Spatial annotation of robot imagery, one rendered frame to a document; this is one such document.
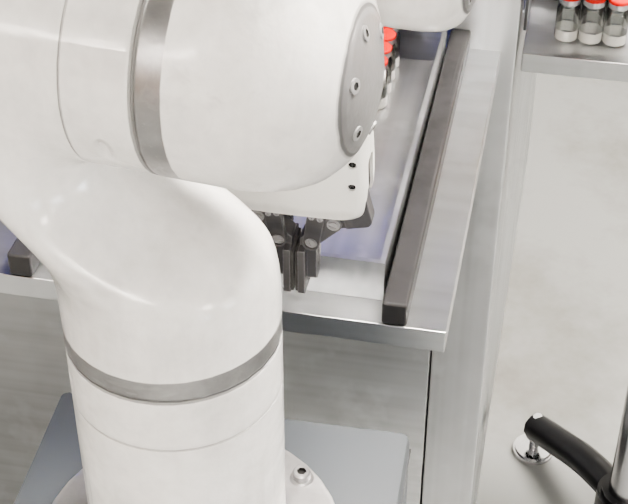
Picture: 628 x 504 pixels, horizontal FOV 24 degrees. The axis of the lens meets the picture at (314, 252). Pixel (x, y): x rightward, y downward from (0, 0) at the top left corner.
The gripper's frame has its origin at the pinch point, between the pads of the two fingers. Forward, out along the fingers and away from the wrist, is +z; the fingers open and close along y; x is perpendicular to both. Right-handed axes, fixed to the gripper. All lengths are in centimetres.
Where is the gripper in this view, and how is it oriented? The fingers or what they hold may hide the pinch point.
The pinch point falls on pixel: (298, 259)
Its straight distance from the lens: 104.4
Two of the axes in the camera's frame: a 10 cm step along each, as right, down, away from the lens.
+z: 0.0, 7.8, 6.3
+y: -9.8, -1.2, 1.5
